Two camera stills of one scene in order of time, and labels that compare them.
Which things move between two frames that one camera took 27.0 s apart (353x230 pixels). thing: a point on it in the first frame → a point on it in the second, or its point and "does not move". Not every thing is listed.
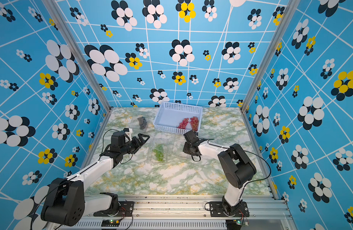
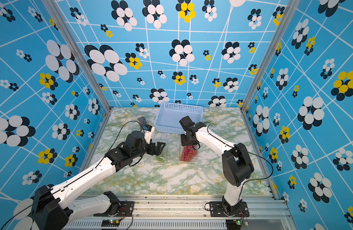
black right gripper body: x=187 y=148 → x=185 y=140
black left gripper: x=139 y=144 → x=159 y=149
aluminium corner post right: x=288 y=11 does not move
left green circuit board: x=110 y=223 does not move
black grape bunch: x=142 y=122 does not move
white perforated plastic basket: x=178 y=119 does not move
